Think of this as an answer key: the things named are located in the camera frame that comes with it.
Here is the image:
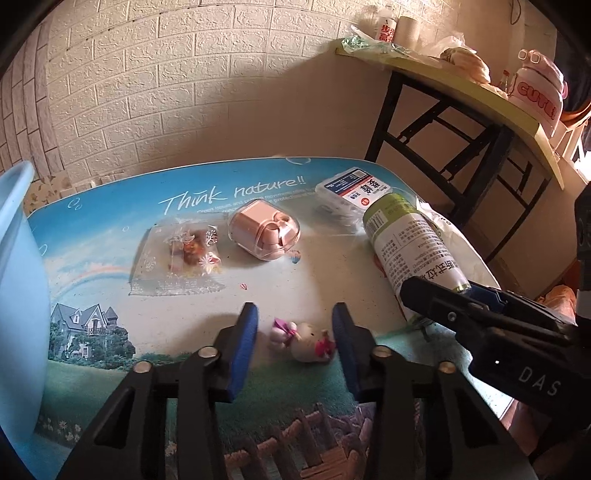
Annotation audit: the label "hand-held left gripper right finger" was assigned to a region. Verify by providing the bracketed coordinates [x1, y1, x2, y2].
[331, 302, 539, 480]

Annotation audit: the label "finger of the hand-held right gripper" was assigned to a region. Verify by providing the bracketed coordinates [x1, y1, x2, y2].
[470, 284, 579, 327]
[399, 275, 576, 348]

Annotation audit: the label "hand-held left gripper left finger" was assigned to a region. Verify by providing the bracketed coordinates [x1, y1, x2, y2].
[58, 302, 259, 480]

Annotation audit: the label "small white plush cat toy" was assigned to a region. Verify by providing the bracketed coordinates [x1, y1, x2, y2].
[271, 318, 337, 364]

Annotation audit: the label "green and white spray can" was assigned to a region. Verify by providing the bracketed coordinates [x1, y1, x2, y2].
[362, 193, 472, 296]

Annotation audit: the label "pink earbud case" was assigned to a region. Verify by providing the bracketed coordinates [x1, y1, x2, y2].
[228, 202, 302, 263]

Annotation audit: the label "clear bag of small trinkets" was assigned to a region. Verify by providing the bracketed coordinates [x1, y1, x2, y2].
[130, 220, 227, 296]

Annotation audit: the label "white plastic box with label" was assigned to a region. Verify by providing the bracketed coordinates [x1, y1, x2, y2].
[315, 167, 395, 227]

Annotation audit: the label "light blue plastic container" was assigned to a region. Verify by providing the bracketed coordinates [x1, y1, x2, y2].
[0, 161, 51, 462]

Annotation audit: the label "yellow side table black legs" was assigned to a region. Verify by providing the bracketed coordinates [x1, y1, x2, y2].
[336, 39, 566, 296]

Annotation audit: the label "pink lidded cup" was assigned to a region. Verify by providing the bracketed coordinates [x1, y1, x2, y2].
[508, 48, 566, 137]

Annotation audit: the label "beige bread in bag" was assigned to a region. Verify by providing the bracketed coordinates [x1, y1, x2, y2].
[438, 46, 491, 85]

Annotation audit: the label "clear plastic bag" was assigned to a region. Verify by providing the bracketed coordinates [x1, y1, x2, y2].
[418, 32, 467, 58]

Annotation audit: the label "white paper roll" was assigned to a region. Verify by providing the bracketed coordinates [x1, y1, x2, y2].
[396, 16, 421, 49]

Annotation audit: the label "green printed plastic bag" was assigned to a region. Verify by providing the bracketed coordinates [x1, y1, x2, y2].
[339, 25, 393, 58]

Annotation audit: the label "white bottle with red label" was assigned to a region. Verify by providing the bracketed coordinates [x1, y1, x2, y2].
[375, 4, 397, 44]

